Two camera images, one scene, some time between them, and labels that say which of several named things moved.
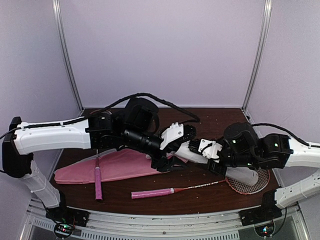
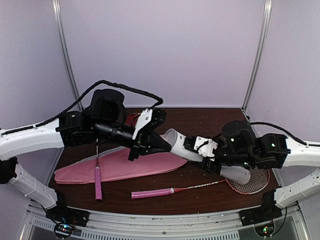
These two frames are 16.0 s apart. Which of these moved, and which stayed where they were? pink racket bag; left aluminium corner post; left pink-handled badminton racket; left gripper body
Moved: left gripper body
Stayed: left pink-handled badminton racket; pink racket bag; left aluminium corner post
